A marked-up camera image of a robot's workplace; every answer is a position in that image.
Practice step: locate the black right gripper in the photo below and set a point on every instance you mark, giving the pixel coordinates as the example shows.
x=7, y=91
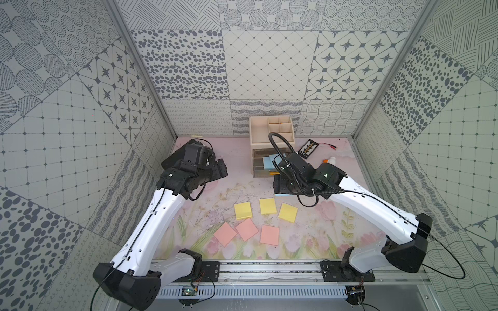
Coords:
x=279, y=184

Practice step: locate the blue sticky pad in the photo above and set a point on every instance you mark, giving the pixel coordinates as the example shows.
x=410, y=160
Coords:
x=269, y=162
x=284, y=194

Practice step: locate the black battery holder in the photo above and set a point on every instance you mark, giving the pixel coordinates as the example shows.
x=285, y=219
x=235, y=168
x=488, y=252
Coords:
x=310, y=146

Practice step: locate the aluminium mounting rail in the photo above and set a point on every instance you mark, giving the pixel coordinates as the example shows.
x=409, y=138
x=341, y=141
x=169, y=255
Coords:
x=297, y=279

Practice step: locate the pink sticky pad middle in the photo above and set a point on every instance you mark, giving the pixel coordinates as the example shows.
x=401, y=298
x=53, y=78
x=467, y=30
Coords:
x=247, y=229

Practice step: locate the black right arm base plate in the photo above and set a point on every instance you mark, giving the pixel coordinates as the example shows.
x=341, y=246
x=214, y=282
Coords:
x=332, y=271

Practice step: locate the yellow sticky pad right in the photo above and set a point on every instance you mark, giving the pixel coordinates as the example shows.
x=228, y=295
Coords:
x=288, y=213

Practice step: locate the pink sticky pad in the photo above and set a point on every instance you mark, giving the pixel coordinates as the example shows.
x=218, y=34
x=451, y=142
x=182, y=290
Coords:
x=247, y=229
x=225, y=234
x=270, y=235

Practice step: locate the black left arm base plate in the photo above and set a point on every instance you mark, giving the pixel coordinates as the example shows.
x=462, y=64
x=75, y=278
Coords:
x=204, y=271

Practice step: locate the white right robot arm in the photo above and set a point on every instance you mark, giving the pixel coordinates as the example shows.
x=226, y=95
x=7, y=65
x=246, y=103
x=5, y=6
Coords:
x=405, y=244

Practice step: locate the yellow sticky pad middle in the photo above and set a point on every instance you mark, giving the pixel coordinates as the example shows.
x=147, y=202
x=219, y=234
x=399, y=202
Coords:
x=268, y=206

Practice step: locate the yellow sticky pad left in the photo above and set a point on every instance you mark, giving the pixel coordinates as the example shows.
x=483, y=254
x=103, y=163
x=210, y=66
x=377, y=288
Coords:
x=243, y=211

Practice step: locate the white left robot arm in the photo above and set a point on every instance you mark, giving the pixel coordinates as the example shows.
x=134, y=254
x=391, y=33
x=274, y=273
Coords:
x=131, y=277

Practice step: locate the pink sticky pad left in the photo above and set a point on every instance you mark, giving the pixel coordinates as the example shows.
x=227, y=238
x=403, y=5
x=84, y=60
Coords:
x=225, y=234

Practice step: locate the white glue bottle orange cap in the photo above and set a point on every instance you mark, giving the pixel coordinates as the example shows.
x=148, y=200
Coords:
x=331, y=160

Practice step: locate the floral pink table mat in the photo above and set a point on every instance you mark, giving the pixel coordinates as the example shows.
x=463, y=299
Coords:
x=322, y=230

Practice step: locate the black plastic tool case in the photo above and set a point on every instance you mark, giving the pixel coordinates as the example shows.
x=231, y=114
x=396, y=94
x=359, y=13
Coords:
x=172, y=160

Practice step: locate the translucent drawer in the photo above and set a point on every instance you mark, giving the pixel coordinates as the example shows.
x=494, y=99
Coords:
x=257, y=163

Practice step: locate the yellow sticky pad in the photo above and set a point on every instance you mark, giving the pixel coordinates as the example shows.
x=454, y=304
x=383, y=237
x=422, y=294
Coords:
x=243, y=211
x=268, y=206
x=288, y=213

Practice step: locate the beige drawer organizer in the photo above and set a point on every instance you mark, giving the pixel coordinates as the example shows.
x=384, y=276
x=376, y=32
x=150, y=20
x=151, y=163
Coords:
x=261, y=126

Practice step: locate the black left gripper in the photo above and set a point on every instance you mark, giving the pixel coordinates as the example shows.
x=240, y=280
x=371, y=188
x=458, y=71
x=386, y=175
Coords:
x=220, y=169

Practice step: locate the pink sticky pad right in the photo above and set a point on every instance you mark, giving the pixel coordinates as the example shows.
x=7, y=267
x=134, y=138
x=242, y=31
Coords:
x=270, y=235

